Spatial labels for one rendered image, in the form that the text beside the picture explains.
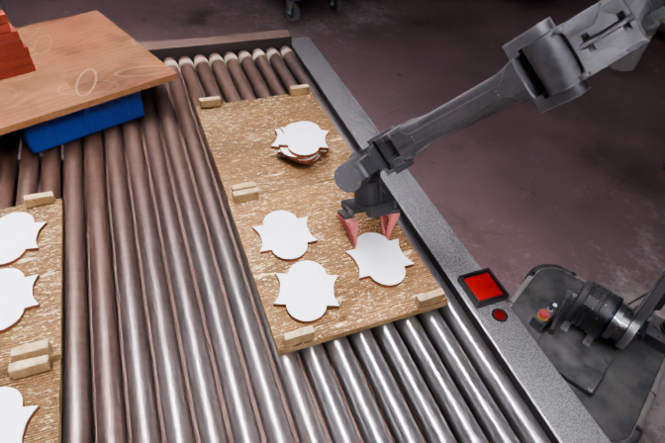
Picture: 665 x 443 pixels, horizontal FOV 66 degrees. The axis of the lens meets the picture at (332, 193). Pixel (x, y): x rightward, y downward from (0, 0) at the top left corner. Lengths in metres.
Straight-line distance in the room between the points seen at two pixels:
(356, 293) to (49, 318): 0.56
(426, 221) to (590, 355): 0.96
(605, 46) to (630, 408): 1.44
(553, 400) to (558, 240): 1.76
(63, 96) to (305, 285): 0.79
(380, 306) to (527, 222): 1.82
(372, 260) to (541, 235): 1.73
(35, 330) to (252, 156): 0.62
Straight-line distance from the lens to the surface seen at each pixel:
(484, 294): 1.10
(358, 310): 1.01
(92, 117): 1.48
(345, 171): 0.96
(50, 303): 1.09
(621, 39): 0.75
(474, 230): 2.60
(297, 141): 1.29
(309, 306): 0.99
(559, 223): 2.83
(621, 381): 2.03
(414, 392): 0.96
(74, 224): 1.25
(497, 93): 0.79
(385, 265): 1.07
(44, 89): 1.49
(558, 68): 0.73
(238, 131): 1.42
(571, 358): 1.97
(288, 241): 1.09
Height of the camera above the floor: 1.75
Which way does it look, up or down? 42 degrees down
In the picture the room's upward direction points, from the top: 6 degrees clockwise
